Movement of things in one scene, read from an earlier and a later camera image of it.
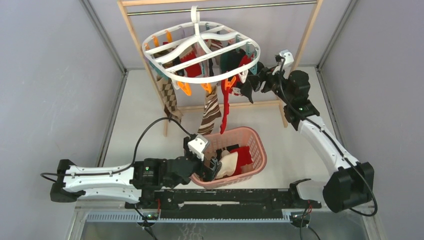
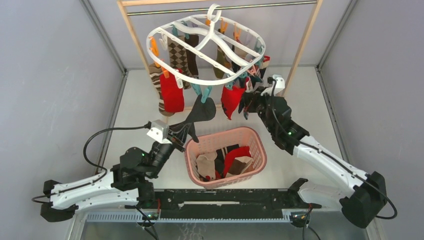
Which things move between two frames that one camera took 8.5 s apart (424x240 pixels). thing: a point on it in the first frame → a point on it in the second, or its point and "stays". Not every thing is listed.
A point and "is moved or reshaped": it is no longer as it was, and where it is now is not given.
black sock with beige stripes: [228, 148] stays
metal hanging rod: [222, 8] stays
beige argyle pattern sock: [167, 89] → [178, 58]
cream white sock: [228, 165] is moved or reshaped
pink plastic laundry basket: [241, 151] stays
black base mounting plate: [223, 204] stays
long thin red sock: [226, 104] → [231, 99]
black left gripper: [209, 173] → [178, 134]
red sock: [244, 157] → [241, 152]
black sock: [254, 77] → [201, 111]
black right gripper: [270, 74] → [252, 98]
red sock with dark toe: [194, 71] → [173, 96]
